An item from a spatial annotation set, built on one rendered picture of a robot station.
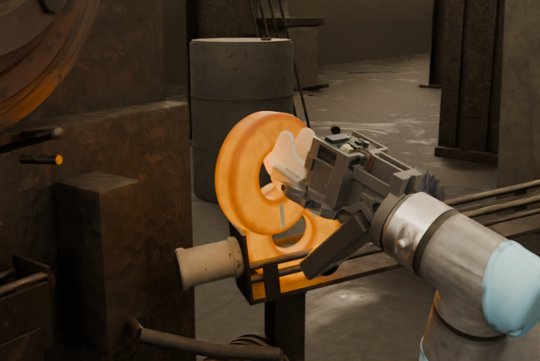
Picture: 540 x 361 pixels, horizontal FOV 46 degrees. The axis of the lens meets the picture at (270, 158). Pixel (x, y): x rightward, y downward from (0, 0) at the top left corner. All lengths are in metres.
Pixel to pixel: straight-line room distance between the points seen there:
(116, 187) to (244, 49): 2.49
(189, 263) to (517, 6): 2.51
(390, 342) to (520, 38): 1.64
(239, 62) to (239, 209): 2.59
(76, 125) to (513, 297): 0.62
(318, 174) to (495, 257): 0.21
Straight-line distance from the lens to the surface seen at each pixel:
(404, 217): 0.63
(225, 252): 0.90
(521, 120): 3.18
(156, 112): 1.03
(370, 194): 0.67
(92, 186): 0.85
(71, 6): 0.77
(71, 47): 0.79
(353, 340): 2.12
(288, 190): 0.70
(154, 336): 0.89
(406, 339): 2.15
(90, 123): 0.94
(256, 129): 0.74
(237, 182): 0.73
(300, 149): 0.77
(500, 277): 0.59
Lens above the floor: 1.02
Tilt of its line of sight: 13 degrees down
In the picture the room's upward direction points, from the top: straight up
